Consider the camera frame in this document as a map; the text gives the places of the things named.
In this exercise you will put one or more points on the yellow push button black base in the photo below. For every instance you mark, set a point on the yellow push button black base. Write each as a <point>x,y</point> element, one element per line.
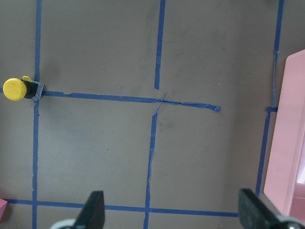
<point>25,88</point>

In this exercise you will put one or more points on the pink foam cube centre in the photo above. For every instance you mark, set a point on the pink foam cube centre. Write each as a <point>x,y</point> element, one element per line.
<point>3,204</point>

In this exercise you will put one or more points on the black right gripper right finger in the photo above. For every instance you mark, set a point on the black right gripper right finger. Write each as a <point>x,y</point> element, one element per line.
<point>253,213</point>

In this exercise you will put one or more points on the pink plastic tray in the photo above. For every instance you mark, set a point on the pink plastic tray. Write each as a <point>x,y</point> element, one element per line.
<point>285,178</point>

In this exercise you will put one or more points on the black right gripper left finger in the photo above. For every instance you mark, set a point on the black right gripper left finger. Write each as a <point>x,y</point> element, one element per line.
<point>92,215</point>

